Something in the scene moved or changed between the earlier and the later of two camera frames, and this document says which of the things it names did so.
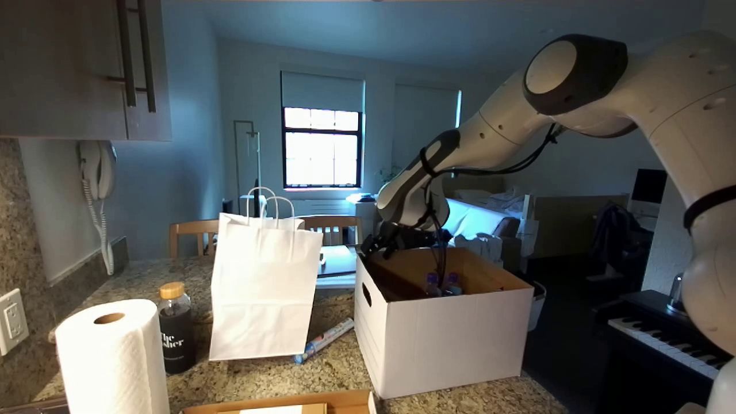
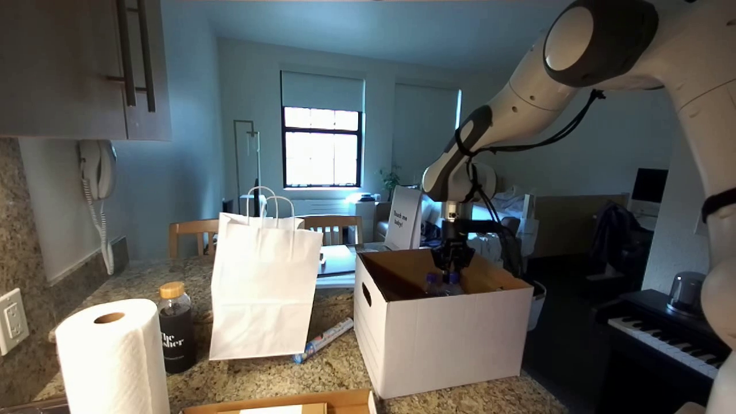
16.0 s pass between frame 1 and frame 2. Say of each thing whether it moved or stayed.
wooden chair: stayed
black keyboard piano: stayed
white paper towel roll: stayed
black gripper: moved
